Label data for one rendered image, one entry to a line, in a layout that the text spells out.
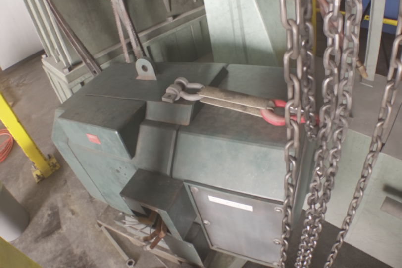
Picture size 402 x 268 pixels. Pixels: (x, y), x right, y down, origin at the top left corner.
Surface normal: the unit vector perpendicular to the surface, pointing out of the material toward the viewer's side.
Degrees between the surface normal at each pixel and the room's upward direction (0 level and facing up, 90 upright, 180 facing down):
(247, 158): 45
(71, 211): 0
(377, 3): 90
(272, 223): 90
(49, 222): 0
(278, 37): 72
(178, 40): 90
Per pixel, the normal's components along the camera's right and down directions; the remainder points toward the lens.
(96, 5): 0.71, 0.33
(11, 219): 0.96, 0.06
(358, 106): -0.18, -0.77
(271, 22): 0.62, 0.07
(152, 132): -0.41, -0.11
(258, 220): -0.41, 0.62
